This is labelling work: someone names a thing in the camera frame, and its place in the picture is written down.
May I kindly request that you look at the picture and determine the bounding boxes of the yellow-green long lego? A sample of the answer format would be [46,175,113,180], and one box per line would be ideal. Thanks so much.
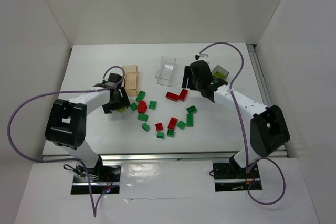
[213,71,226,80]

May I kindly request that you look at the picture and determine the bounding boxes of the dark smoked plastic container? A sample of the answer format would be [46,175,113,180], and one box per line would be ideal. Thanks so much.
[211,65,229,80]

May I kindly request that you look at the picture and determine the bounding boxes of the clear plastic container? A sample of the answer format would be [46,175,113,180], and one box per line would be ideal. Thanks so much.
[155,56,176,87]

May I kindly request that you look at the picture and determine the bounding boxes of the red long lego brick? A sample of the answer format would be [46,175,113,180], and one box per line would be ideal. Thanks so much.
[178,89,188,101]

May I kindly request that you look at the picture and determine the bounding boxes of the green long lego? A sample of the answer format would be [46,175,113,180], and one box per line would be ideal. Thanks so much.
[186,114,194,127]
[136,91,146,102]

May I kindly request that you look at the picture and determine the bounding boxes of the red round lego piece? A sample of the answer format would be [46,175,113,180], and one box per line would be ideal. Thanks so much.
[137,101,147,113]

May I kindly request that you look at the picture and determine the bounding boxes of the red curved lego brick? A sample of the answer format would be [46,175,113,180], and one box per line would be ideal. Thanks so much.
[166,92,179,102]

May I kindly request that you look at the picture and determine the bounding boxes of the wooden box container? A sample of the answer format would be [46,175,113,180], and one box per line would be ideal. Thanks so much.
[123,65,138,97]

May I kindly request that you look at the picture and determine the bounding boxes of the green square lego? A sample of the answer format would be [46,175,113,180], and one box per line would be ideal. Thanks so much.
[149,100,157,110]

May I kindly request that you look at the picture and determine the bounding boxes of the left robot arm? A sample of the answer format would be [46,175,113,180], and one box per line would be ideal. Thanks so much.
[45,73,130,177]

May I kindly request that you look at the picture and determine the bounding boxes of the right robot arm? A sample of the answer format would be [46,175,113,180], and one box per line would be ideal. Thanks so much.
[182,60,290,170]

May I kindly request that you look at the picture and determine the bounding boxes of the green small lego left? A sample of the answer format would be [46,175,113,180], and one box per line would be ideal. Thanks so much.
[130,102,138,111]

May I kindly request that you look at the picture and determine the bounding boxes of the green small lego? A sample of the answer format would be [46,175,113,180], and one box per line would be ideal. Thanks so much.
[177,121,186,130]
[130,102,138,111]
[156,131,165,139]

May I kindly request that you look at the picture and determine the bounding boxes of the green lego below red piece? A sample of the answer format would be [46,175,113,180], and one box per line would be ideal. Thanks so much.
[137,113,149,122]

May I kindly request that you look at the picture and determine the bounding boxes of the green lego with holes right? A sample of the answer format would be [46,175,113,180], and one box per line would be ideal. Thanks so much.
[186,105,197,114]

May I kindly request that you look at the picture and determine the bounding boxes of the green lego with holes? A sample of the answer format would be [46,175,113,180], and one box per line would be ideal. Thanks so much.
[186,105,197,114]
[167,129,175,137]

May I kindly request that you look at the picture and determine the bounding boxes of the green notched lego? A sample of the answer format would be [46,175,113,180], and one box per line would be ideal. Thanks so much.
[142,123,150,132]

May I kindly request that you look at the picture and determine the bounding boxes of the green small lego right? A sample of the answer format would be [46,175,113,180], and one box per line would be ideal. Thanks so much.
[177,121,186,130]

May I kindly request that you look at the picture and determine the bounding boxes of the red small lego brick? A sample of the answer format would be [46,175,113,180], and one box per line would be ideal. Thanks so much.
[155,123,163,132]

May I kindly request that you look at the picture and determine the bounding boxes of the red tilted lego brick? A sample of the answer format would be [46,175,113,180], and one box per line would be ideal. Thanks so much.
[167,117,178,130]

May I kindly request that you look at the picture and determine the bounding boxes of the green small lego bottom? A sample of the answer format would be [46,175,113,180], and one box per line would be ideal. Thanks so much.
[156,131,165,139]

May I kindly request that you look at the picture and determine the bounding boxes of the green lego with holes bottom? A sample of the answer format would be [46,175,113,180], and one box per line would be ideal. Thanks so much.
[167,129,175,137]

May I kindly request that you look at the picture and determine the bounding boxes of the aluminium front rail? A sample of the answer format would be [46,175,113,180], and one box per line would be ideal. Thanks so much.
[41,151,241,163]

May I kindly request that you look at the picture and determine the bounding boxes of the aluminium rail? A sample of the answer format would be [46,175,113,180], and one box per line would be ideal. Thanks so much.
[41,151,241,163]
[246,44,288,157]

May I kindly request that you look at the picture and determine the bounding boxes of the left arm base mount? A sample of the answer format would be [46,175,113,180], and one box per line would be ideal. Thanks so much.
[63,164,121,195]

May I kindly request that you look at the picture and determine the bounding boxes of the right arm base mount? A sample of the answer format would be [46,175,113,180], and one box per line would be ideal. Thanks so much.
[209,163,263,192]

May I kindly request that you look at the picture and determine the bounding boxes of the aluminium right rail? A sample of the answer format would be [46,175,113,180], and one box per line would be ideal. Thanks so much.
[246,44,288,157]

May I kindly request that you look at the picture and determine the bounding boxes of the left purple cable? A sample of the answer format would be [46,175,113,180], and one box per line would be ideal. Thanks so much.
[7,66,126,217]

